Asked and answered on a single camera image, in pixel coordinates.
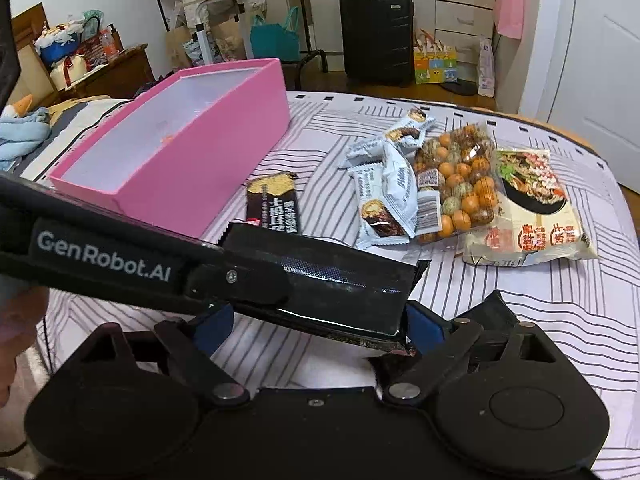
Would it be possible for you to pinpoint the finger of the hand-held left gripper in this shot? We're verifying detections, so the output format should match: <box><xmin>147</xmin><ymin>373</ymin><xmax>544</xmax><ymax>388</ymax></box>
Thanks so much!
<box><xmin>184</xmin><ymin>260</ymin><xmax>288</xmax><ymax>307</ymax></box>

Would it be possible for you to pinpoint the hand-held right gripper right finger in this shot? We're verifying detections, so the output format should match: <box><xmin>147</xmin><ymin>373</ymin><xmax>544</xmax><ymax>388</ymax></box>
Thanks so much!
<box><xmin>382</xmin><ymin>290</ymin><xmax>561</xmax><ymax>406</ymax></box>

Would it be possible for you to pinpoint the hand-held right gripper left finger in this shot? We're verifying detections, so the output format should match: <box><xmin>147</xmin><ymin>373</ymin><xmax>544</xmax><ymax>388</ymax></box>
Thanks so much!
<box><xmin>65</xmin><ymin>305</ymin><xmax>251</xmax><ymax>408</ymax></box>

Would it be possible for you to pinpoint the black and gold snack bar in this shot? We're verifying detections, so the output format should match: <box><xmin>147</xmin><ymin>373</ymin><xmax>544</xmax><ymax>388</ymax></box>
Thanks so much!
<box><xmin>245</xmin><ymin>172</ymin><xmax>301</xmax><ymax>236</ymax></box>

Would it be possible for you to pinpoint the shiny black snack packet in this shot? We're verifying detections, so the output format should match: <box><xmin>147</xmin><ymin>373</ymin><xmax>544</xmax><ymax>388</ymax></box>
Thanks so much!
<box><xmin>220</xmin><ymin>222</ymin><xmax>432</xmax><ymax>353</ymax></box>

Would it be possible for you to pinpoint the white blue snack packet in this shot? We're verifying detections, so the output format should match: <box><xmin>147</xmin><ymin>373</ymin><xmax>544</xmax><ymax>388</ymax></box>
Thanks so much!
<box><xmin>384</xmin><ymin>124</ymin><xmax>427</xmax><ymax>151</ymax></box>
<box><xmin>337</xmin><ymin>137</ymin><xmax>390</xmax><ymax>172</ymax></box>
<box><xmin>401</xmin><ymin>107</ymin><xmax>437</xmax><ymax>130</ymax></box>
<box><xmin>350</xmin><ymin>166</ymin><xmax>412</xmax><ymax>250</ymax></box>
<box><xmin>381</xmin><ymin>144</ymin><xmax>419</xmax><ymax>238</ymax></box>

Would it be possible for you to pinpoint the clear bag of coloured balls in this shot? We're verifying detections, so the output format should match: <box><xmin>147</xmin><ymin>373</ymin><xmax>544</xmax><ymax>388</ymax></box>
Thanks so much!
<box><xmin>412</xmin><ymin>122</ymin><xmax>502</xmax><ymax>247</ymax></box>

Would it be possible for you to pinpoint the pink rectangular box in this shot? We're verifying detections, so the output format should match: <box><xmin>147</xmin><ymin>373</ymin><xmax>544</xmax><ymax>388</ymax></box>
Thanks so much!
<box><xmin>47</xmin><ymin>57</ymin><xmax>292</xmax><ymax>238</ymax></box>

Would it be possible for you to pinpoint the person's left hand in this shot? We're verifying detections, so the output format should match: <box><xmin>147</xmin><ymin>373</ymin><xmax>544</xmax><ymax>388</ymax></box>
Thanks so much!
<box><xmin>0</xmin><ymin>285</ymin><xmax>48</xmax><ymax>406</ymax></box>

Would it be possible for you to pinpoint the striped white cloth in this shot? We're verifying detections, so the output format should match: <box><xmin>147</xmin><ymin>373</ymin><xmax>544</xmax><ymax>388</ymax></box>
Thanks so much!
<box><xmin>20</xmin><ymin>91</ymin><xmax>640</xmax><ymax>471</ymax></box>

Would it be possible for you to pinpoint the light blue cloth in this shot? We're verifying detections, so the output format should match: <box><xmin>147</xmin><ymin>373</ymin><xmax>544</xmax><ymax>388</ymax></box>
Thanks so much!
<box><xmin>0</xmin><ymin>95</ymin><xmax>54</xmax><ymax>172</ymax></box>

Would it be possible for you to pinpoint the cream noodle packet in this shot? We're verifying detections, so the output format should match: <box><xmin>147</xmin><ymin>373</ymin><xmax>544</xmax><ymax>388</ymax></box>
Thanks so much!
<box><xmin>462</xmin><ymin>147</ymin><xmax>599</xmax><ymax>267</ymax></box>

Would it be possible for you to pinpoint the wooden cabinet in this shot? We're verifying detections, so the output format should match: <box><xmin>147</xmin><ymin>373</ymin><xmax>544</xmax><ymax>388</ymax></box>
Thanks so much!
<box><xmin>10</xmin><ymin>2</ymin><xmax>156</xmax><ymax>107</ymax></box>

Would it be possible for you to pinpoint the blue basket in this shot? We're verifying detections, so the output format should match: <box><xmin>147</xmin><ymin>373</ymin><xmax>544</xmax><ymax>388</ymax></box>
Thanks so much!
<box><xmin>34</xmin><ymin>22</ymin><xmax>84</xmax><ymax>67</ymax></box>

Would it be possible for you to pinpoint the brown paper bag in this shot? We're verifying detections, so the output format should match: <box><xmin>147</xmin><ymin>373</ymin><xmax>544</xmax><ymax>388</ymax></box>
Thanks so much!
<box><xmin>164</xmin><ymin>25</ymin><xmax>197</xmax><ymax>72</ymax></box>

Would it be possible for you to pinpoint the teal shopping bag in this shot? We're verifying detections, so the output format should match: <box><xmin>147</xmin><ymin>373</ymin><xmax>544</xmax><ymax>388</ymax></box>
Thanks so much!
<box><xmin>249</xmin><ymin>6</ymin><xmax>301</xmax><ymax>61</ymax></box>

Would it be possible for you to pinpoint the colourful gift bag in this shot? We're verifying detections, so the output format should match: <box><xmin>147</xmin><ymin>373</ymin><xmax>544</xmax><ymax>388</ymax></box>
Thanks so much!
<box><xmin>413</xmin><ymin>42</ymin><xmax>458</xmax><ymax>86</ymax></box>

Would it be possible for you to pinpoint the white plastic bag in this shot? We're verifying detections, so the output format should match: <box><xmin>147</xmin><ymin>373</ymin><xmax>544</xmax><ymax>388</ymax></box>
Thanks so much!
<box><xmin>477</xmin><ymin>36</ymin><xmax>496</xmax><ymax>99</ymax></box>

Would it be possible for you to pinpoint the black suitcase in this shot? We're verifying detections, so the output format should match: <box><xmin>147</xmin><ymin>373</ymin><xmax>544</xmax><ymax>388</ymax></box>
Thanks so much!
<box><xmin>339</xmin><ymin>0</ymin><xmax>416</xmax><ymax>87</ymax></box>

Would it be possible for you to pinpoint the white door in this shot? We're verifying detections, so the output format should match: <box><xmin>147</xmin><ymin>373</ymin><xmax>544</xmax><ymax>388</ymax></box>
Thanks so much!
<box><xmin>520</xmin><ymin>0</ymin><xmax>640</xmax><ymax>193</ymax></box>

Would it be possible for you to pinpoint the pink paper bag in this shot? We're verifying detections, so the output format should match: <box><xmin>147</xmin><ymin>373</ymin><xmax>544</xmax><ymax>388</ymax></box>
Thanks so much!
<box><xmin>494</xmin><ymin>0</ymin><xmax>526</xmax><ymax>39</ymax></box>

